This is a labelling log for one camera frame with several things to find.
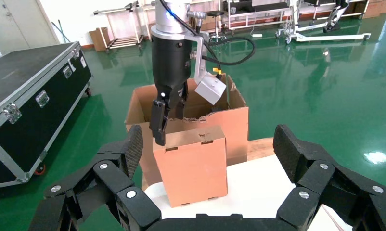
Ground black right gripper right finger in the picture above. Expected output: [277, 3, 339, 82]
[272, 124, 386, 231]

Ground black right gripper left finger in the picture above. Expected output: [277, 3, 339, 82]
[28, 125, 162, 231]

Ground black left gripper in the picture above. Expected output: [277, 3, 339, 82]
[149, 34, 193, 146]

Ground plain small cardboard box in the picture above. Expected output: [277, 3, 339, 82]
[152, 125, 228, 208]

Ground big open cardboard box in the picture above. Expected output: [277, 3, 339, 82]
[125, 74, 249, 187]

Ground grey metal rack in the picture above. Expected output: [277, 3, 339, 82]
[93, 1, 146, 50]

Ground open brown carton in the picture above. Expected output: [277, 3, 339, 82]
[89, 27, 111, 52]

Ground black round stool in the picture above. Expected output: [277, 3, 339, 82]
[206, 10, 227, 43]

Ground black aluminium flight case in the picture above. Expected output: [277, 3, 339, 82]
[0, 41, 92, 191]

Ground white wheeled metal stand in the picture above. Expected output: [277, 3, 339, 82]
[276, 0, 372, 45]

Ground grey door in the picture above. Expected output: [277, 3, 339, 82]
[0, 0, 59, 55]

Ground stacked brown cartons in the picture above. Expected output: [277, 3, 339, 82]
[362, 0, 386, 19]

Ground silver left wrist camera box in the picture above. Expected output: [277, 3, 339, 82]
[190, 35, 227, 106]

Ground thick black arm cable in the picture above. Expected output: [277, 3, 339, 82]
[158, 0, 219, 72]

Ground thin black yellow-tagged cable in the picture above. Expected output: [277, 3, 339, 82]
[202, 37, 256, 76]

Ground green long-handled tool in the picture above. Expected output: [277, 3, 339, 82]
[51, 20, 71, 44]

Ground white metal workbench frame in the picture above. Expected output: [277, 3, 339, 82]
[223, 0, 293, 31]

